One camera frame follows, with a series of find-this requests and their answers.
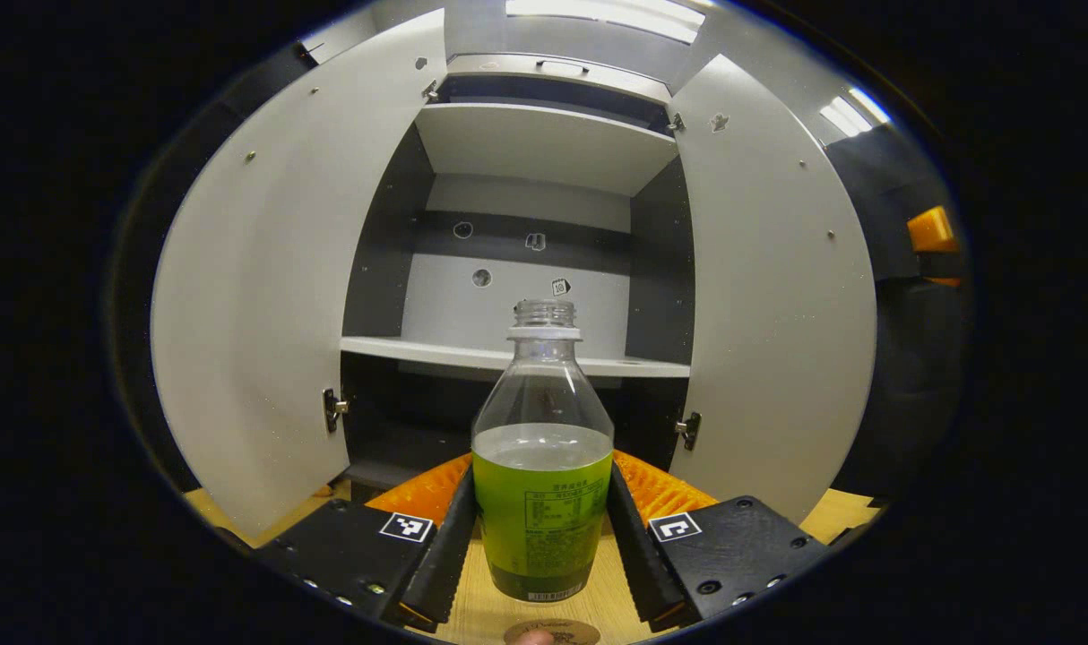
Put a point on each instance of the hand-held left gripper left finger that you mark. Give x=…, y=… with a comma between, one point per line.
x=441, y=564

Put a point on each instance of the white cabinet door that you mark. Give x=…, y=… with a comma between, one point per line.
x=777, y=296
x=266, y=313

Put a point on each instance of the clear bottle with green label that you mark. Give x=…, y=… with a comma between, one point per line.
x=541, y=502

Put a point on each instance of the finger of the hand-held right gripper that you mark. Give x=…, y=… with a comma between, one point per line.
x=931, y=230

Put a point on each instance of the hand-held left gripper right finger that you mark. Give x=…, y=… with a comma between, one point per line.
x=643, y=573

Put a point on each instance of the large ceiling light panel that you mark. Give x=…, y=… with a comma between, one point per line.
x=607, y=18

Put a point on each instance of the black backdrop cloth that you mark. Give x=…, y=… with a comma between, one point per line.
x=867, y=179

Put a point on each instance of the small ceiling light panel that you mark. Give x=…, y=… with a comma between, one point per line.
x=853, y=112

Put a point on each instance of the white cabinet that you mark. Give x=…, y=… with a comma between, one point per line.
x=544, y=143

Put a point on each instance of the round wooden coaster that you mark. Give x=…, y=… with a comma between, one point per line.
x=575, y=632

